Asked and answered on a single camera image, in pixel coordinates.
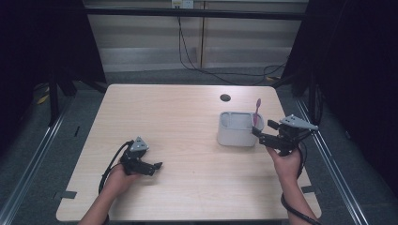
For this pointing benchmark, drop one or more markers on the dark curtain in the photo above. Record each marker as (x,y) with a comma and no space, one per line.
(37,47)
(359,78)

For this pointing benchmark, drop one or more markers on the pink toothbrush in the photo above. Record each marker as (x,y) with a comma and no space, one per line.
(256,112)

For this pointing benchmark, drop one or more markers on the metal floor rail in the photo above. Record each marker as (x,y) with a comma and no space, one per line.
(34,162)
(331,162)

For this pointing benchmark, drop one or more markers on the yellow floor object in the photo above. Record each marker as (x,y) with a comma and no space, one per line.
(42,99)

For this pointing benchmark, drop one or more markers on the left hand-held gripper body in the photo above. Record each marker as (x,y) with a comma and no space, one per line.
(135,156)

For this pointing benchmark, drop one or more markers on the black stand post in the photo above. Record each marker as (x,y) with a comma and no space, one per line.
(53,103)

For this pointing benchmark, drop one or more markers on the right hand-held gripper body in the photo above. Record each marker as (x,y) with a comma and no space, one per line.
(286,137)

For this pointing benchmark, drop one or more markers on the person's left hand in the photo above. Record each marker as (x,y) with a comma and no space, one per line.
(120,181)

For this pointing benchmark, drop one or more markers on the grey toothbrush holder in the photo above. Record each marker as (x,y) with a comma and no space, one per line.
(234,134)

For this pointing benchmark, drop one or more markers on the grey tape strip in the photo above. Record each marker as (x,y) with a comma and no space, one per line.
(309,189)
(65,195)

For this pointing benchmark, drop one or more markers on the white wall socket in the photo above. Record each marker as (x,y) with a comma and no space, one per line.
(183,3)

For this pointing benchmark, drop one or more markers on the person's right hand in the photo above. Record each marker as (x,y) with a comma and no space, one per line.
(286,167)

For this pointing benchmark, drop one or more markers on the black horizontal frame bar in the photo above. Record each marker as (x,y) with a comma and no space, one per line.
(194,13)

